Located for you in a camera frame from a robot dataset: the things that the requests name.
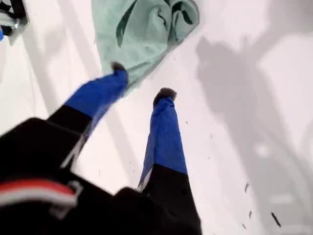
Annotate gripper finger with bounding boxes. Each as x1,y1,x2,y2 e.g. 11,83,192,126
46,62,130,148
137,87,203,235

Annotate pale green T-shirt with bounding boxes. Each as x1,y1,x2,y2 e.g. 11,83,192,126
91,0,201,98

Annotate metal table clamp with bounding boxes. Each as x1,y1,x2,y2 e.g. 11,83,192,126
0,9,30,37

